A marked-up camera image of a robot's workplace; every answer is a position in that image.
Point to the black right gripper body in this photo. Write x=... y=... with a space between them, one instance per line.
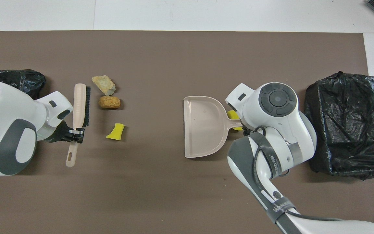
x=248 y=131

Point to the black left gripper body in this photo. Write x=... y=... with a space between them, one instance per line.
x=63 y=133

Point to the beige hand brush black bristles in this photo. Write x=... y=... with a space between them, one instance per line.
x=79 y=104

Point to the yellow cheese piece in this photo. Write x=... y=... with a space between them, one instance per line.
x=116 y=131

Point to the brown oval bread roll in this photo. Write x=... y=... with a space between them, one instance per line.
x=109 y=102

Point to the beige plastic dustpan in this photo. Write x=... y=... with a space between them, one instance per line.
x=203 y=126

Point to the pale dumpling pastry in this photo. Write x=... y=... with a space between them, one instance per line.
x=104 y=84

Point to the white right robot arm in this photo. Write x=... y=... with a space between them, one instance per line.
x=278 y=130

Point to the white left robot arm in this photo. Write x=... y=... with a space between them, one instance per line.
x=5 y=130

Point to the bin lined with black bag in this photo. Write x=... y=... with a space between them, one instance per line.
x=21 y=79
x=352 y=130

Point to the yellow cheese wedge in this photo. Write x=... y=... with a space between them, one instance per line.
x=231 y=114

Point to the brown table mat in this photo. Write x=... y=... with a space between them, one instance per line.
x=174 y=48

